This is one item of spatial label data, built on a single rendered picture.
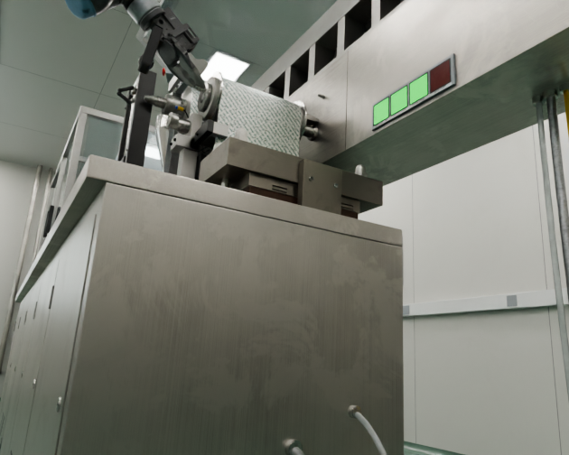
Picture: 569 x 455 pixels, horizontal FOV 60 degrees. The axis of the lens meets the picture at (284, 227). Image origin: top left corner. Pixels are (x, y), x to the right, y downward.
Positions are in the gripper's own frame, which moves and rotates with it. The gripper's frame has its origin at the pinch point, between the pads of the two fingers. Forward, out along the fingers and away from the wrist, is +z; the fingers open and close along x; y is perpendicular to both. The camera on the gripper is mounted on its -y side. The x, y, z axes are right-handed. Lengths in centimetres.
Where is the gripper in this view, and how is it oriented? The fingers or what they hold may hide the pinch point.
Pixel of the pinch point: (198, 87)
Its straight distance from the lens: 131.3
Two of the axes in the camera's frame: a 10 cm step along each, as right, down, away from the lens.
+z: 6.2, 7.6, 1.9
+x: -5.0, 2.1, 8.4
